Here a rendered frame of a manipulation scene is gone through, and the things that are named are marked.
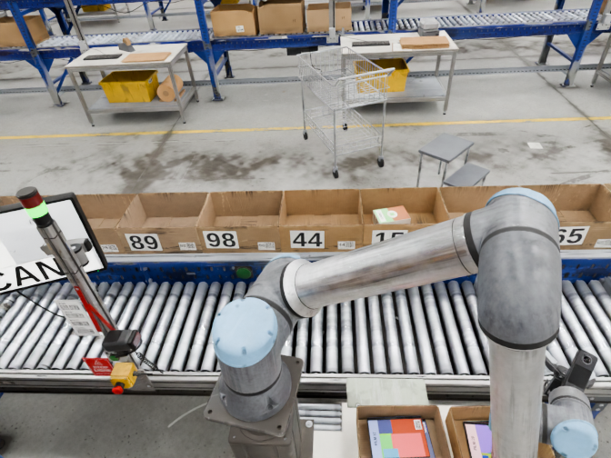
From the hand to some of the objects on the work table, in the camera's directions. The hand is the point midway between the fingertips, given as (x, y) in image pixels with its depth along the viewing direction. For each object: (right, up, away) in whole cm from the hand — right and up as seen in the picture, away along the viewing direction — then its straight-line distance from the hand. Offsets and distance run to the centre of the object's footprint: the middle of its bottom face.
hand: (566, 356), depth 121 cm
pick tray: (-14, -42, +9) cm, 45 cm away
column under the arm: (-88, -40, +18) cm, 99 cm away
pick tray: (-46, -43, +11) cm, 64 cm away
